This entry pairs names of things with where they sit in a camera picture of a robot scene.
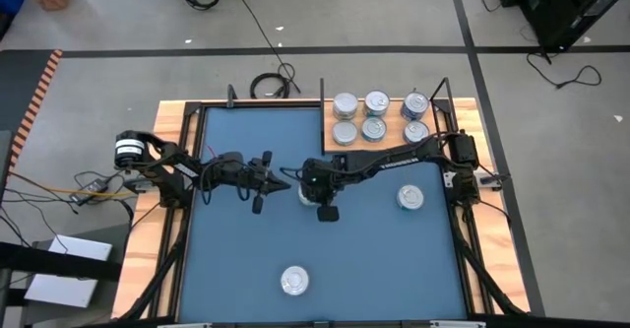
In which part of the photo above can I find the black table frame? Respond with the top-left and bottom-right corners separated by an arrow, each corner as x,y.
112,84 -> 531,328

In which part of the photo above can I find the black metal shelf frame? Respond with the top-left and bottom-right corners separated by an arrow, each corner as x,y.
318,76 -> 463,157

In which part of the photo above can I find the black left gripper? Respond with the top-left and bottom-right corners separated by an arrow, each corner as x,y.
216,150 -> 292,216

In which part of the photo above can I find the teal label seafood can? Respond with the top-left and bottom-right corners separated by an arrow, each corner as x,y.
396,183 -> 425,212
363,89 -> 391,118

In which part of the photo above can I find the blue table mat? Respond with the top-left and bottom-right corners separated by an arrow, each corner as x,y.
177,105 -> 468,322

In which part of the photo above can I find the wooden shelf board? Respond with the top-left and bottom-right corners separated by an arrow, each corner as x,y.
323,99 -> 441,153

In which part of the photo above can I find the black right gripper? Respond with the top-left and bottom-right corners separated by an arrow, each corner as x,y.
300,156 -> 348,223

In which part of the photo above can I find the black floor mat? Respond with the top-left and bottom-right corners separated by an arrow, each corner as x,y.
0,49 -> 55,132

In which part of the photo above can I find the silver seafood can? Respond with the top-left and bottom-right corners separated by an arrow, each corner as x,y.
331,119 -> 359,148

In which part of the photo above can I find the black power adapter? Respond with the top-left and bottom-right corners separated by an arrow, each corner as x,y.
68,177 -> 112,206

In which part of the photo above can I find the black right camera cable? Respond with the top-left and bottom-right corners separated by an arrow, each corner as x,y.
279,164 -> 311,184

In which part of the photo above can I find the white flat box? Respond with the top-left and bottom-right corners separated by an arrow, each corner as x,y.
23,233 -> 114,309

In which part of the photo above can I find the black computer tower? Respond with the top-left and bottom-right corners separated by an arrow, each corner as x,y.
494,0 -> 630,51

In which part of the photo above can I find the green white label seafood can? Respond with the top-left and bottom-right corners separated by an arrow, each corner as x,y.
360,116 -> 389,144
297,183 -> 321,208
332,91 -> 360,121

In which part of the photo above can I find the blue label seafood can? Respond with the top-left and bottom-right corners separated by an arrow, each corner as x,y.
280,265 -> 311,297
400,91 -> 431,122
403,119 -> 431,146

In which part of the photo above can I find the yellow floor cable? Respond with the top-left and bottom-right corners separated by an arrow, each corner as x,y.
7,169 -> 144,197

